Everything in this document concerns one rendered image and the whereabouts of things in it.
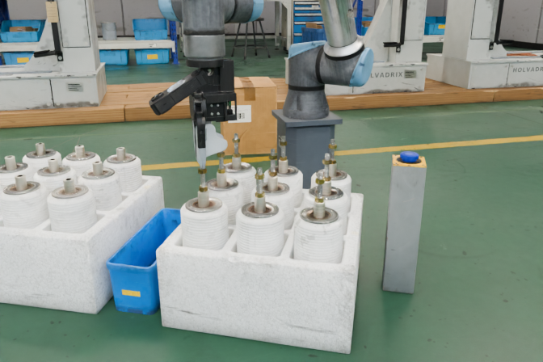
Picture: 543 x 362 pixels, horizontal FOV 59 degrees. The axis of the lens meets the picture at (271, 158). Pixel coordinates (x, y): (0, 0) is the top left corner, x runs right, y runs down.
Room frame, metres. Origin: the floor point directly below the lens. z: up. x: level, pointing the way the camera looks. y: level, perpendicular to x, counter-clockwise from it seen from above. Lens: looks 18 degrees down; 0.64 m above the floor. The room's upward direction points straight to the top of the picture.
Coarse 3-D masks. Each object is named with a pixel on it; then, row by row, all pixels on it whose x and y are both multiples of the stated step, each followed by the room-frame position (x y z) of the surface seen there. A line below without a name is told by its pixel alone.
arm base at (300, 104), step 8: (288, 88) 1.51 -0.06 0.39; (296, 88) 1.48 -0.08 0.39; (304, 88) 1.47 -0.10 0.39; (312, 88) 1.47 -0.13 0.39; (320, 88) 1.49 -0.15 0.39; (288, 96) 1.50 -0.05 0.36; (296, 96) 1.48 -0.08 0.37; (304, 96) 1.47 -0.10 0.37; (312, 96) 1.47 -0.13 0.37; (320, 96) 1.48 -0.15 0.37; (288, 104) 1.49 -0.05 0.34; (296, 104) 1.48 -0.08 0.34; (304, 104) 1.46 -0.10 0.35; (312, 104) 1.46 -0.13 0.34; (320, 104) 1.47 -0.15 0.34; (288, 112) 1.48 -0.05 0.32; (296, 112) 1.46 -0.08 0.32; (304, 112) 1.45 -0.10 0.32; (312, 112) 1.45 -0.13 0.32; (320, 112) 1.46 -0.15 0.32; (328, 112) 1.50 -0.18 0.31
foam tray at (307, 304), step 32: (352, 224) 0.96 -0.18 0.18; (160, 256) 0.84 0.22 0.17; (192, 256) 0.83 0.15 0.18; (224, 256) 0.82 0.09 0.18; (256, 256) 0.82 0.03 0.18; (288, 256) 0.82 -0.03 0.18; (352, 256) 0.82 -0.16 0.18; (160, 288) 0.85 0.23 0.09; (192, 288) 0.83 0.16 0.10; (224, 288) 0.82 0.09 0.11; (256, 288) 0.80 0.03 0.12; (288, 288) 0.79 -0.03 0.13; (320, 288) 0.77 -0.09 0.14; (352, 288) 0.76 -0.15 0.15; (192, 320) 0.83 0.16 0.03; (224, 320) 0.82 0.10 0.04; (256, 320) 0.80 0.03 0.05; (288, 320) 0.79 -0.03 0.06; (320, 320) 0.77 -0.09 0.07; (352, 320) 0.80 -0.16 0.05
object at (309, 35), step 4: (304, 28) 5.76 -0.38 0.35; (308, 28) 5.64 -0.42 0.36; (312, 28) 5.53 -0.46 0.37; (324, 28) 5.96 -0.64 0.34; (304, 32) 5.79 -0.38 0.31; (308, 32) 5.67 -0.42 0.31; (312, 32) 5.56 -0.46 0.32; (316, 32) 5.43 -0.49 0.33; (320, 32) 5.42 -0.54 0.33; (324, 32) 5.44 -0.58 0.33; (304, 36) 5.80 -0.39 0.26; (308, 36) 5.68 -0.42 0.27; (312, 36) 5.56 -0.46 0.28; (316, 36) 5.45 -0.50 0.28; (320, 36) 5.44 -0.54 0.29; (324, 36) 5.45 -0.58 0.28; (304, 40) 5.80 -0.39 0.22; (308, 40) 5.68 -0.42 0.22; (312, 40) 5.56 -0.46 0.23; (316, 40) 5.45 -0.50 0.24
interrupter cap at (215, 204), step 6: (210, 198) 0.93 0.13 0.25; (216, 198) 0.93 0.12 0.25; (186, 204) 0.90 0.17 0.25; (192, 204) 0.90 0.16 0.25; (198, 204) 0.91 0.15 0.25; (210, 204) 0.91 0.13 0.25; (216, 204) 0.90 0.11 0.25; (192, 210) 0.87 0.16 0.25; (198, 210) 0.87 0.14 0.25; (204, 210) 0.87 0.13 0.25; (210, 210) 0.87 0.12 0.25
